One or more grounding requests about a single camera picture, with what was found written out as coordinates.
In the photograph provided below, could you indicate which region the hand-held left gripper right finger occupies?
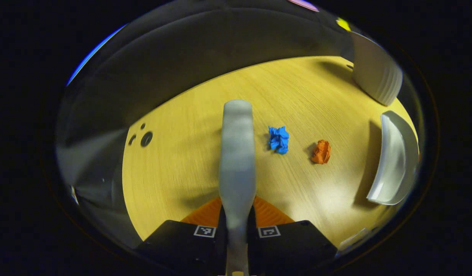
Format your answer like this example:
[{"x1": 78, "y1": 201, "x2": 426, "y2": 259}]
[{"x1": 248, "y1": 195, "x2": 338, "y2": 276}]

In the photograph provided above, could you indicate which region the white ribbed garbage bin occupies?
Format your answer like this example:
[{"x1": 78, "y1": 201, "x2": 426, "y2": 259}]
[{"x1": 349, "y1": 31, "x2": 403, "y2": 107}]

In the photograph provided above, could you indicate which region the wooden desktop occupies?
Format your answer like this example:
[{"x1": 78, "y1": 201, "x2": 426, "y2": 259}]
[{"x1": 122, "y1": 56, "x2": 419, "y2": 250}]

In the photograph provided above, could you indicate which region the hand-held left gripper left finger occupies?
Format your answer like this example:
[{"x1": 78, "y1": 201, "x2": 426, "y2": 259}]
[{"x1": 136, "y1": 197, "x2": 227, "y2": 274}]

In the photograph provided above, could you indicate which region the blue paper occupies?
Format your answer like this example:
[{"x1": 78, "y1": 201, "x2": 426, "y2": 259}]
[{"x1": 269, "y1": 126, "x2": 290, "y2": 154}]

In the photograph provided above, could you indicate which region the small white broom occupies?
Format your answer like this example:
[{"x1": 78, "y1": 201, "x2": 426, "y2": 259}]
[{"x1": 219, "y1": 99, "x2": 257, "y2": 276}]

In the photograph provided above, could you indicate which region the white dustpan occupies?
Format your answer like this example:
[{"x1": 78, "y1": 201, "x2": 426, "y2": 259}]
[{"x1": 366, "y1": 110, "x2": 419, "y2": 205}]

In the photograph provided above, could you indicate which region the black backdrop cloth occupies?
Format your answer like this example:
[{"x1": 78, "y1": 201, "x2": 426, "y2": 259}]
[{"x1": 56, "y1": 0, "x2": 375, "y2": 250}]

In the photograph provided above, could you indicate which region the orange paper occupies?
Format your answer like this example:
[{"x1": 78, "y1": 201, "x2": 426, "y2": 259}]
[{"x1": 311, "y1": 140, "x2": 331, "y2": 164}]

